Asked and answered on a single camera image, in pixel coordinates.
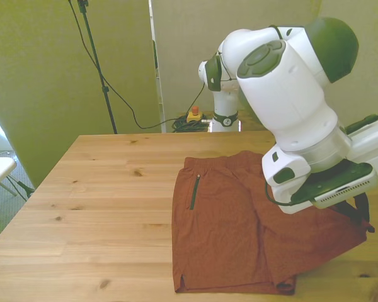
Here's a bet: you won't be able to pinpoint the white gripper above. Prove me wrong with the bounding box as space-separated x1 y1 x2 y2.
270 116 378 228

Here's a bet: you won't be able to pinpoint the rust orange shorts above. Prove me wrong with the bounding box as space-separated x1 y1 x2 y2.
171 150 376 296

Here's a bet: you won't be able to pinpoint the yellow emergency stop button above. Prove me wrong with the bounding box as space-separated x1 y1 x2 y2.
186 106 203 124

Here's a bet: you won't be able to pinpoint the white partition edge strip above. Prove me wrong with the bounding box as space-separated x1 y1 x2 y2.
148 0 165 133

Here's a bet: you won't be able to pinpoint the coiled dark cable bundle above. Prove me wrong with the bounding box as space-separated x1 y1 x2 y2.
171 115 211 133

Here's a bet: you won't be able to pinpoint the thin black stop-button cable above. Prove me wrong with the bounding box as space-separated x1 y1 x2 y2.
188 82 207 115

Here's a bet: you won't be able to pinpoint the black camera cable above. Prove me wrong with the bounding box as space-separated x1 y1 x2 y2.
67 0 177 130

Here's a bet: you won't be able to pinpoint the black camera stand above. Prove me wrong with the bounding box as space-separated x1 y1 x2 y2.
77 0 119 135

